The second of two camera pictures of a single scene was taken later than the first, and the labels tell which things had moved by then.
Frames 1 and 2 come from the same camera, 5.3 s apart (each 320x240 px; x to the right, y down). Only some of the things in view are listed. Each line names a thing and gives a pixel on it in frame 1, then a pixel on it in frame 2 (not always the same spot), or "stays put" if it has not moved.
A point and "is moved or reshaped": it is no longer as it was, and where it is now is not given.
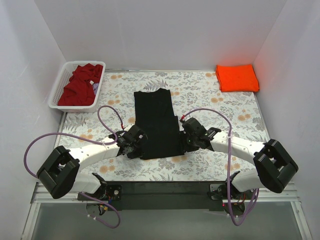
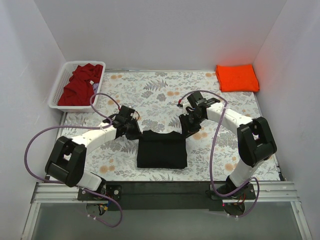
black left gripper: x=139 y=144 → x=135 y=131
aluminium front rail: x=290 y=195 stays put
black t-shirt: x=153 y=112 is moved or reshaped
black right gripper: x=185 y=139 → x=189 y=126
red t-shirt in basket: x=79 y=91 stays put
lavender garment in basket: x=95 y=87 stays put
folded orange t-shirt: x=239 y=78 stays put
